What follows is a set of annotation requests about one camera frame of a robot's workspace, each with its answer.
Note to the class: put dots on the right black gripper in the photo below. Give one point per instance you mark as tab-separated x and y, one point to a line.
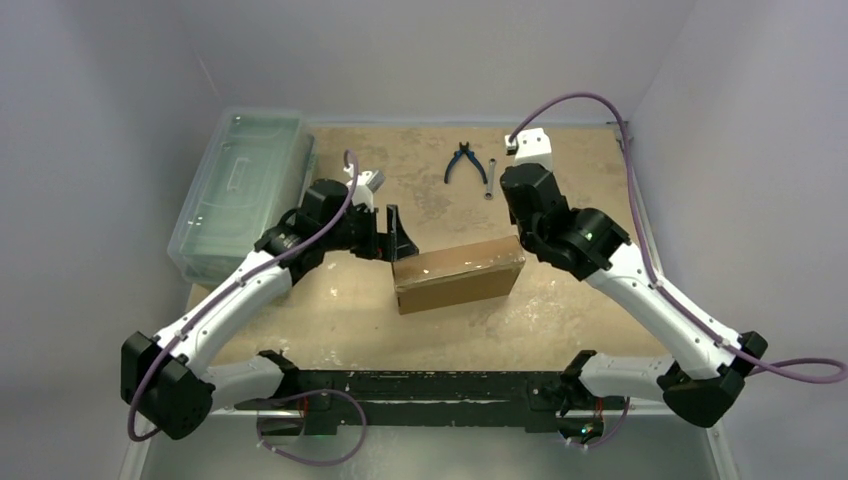
523	183

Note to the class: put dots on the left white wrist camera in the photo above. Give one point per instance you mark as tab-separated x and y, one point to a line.
364	186

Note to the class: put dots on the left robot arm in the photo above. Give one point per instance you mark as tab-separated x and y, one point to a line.
169	377

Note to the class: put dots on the small silver wrench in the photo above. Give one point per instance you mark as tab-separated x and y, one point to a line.
491	173

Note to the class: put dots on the brown cardboard express box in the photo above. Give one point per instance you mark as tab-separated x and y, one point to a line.
458	275

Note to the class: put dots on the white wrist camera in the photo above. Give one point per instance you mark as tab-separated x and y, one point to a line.
530	146
364	186

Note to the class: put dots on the clear plastic storage bin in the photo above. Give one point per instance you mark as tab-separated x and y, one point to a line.
256	167

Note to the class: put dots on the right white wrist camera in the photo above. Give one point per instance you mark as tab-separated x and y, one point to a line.
530	146

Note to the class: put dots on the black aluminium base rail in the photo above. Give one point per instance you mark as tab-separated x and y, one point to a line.
535	401

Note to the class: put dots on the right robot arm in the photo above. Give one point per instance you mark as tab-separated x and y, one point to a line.
707	363

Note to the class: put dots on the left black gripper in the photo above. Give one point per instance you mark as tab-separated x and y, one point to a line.
391	245

